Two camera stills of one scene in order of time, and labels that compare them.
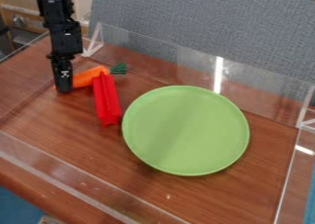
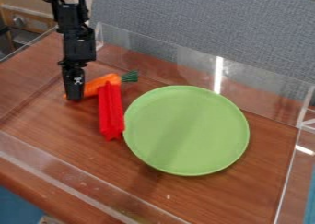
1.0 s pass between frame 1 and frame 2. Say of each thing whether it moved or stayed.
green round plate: stayed
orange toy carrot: moved
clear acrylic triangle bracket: stayed
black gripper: moved
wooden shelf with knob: stayed
